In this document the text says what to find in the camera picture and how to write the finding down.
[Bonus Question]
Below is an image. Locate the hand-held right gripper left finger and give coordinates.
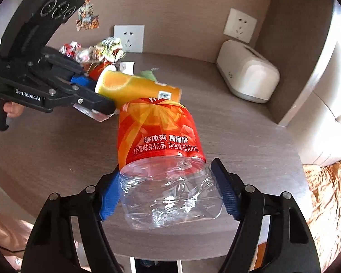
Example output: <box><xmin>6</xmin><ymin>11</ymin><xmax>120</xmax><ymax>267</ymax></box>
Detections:
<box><xmin>21</xmin><ymin>166</ymin><xmax>124</xmax><ymax>273</ymax></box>

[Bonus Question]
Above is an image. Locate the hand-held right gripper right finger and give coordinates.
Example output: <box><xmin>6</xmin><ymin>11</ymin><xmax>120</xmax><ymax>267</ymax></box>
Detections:
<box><xmin>210</xmin><ymin>158</ymin><xmax>321</xmax><ymax>273</ymax></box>

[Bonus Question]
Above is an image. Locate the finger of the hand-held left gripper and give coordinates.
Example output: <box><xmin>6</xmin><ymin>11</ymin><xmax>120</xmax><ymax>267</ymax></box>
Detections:
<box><xmin>42</xmin><ymin>48</ymin><xmax>96</xmax><ymax>89</ymax></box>
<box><xmin>49</xmin><ymin>83</ymin><xmax>116</xmax><ymax>116</ymax></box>

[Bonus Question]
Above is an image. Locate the clear bottle with red label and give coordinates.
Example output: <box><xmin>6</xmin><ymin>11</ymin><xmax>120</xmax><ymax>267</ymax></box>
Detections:
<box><xmin>117</xmin><ymin>97</ymin><xmax>225</xmax><ymax>230</ymax></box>

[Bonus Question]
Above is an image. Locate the person's left hand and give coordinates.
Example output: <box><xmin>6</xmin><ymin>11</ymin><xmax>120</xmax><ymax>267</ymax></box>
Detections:
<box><xmin>0</xmin><ymin>90</ymin><xmax>25</xmax><ymax>119</ymax></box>

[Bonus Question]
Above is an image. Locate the red snack packet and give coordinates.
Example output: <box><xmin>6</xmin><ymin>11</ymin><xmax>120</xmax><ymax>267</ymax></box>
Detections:
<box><xmin>87</xmin><ymin>63</ymin><xmax>117</xmax><ymax>82</ymax></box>

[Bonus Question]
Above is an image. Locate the pink crumpled wrapper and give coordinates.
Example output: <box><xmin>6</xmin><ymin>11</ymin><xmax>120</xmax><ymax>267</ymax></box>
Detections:
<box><xmin>74</xmin><ymin>47</ymin><xmax>96</xmax><ymax>65</ymax></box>

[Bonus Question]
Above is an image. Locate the red and white crumpled wrapper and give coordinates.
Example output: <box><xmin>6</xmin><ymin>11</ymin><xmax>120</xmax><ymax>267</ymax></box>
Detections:
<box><xmin>59</xmin><ymin>41</ymin><xmax>82</xmax><ymax>59</ymax></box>

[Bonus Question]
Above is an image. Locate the colourful crumpled wrapper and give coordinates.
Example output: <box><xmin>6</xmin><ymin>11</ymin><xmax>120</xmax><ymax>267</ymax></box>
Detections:
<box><xmin>92</xmin><ymin>36</ymin><xmax>126</xmax><ymax>63</ymax></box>

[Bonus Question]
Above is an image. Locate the orange juice bottle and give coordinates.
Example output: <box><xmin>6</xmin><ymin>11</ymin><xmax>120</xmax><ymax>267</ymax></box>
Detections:
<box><xmin>95</xmin><ymin>70</ymin><xmax>183</xmax><ymax>110</ymax></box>

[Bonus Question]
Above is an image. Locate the small white cup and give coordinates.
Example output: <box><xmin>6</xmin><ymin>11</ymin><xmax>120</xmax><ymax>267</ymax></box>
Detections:
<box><xmin>119</xmin><ymin>62</ymin><xmax>135</xmax><ymax>76</ymax></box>

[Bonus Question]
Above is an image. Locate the green crumpled wrapper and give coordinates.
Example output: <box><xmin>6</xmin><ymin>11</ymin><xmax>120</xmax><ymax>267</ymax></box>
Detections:
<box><xmin>139</xmin><ymin>68</ymin><xmax>158</xmax><ymax>82</ymax></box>

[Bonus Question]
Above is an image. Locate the orange patterned blanket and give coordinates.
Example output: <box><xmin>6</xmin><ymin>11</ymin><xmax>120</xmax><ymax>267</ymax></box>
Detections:
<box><xmin>303</xmin><ymin>159</ymin><xmax>341</xmax><ymax>273</ymax></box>

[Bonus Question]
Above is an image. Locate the white tissue box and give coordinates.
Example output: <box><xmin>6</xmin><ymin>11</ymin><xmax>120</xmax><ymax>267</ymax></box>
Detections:
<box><xmin>216</xmin><ymin>40</ymin><xmax>281</xmax><ymax>104</ymax></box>

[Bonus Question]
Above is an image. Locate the cartoon wall sticker cluster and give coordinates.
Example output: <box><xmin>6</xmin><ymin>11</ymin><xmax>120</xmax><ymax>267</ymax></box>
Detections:
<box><xmin>76</xmin><ymin>2</ymin><xmax>100</xmax><ymax>32</ymax></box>

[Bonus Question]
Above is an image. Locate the white wall socket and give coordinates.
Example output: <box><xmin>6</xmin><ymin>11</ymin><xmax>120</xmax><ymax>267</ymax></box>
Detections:
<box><xmin>114</xmin><ymin>25</ymin><xmax>145</xmax><ymax>53</ymax></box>
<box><xmin>223</xmin><ymin>8</ymin><xmax>258</xmax><ymax>44</ymax></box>

